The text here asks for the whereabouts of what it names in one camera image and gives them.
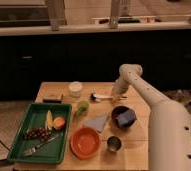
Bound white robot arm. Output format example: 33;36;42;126
112;64;191;171

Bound dark brown bowl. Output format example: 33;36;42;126
111;106;137;129

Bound red orange bowl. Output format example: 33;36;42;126
70;127;101;160

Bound dark blue sponge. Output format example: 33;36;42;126
116;109;137;128

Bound grey folded cloth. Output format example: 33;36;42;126
84;114;108;133

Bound white round container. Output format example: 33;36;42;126
69;81;83;97

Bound small metal cup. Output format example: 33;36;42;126
107;136;122;152

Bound orange peach fruit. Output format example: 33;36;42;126
53;116;66;130

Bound yellow banana piece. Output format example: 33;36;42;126
45;110;53;130

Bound bunch of dark grapes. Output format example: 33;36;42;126
24;127;51;142

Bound green plastic tray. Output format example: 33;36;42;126
7;103;72;164

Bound metal fork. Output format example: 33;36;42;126
21;134;59;157

